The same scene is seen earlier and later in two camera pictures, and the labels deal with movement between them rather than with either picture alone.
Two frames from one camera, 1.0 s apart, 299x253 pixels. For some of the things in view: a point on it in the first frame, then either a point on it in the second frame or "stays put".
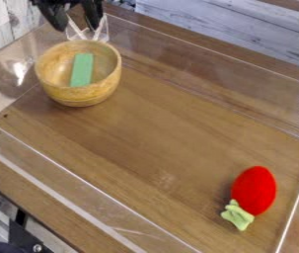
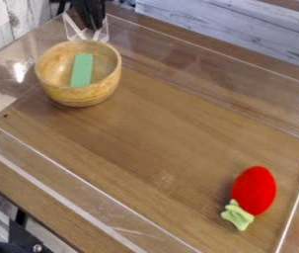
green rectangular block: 81,70 stays put
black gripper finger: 93,8 stays put
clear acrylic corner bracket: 100,34 stays put
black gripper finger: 54,13 -> 79,14
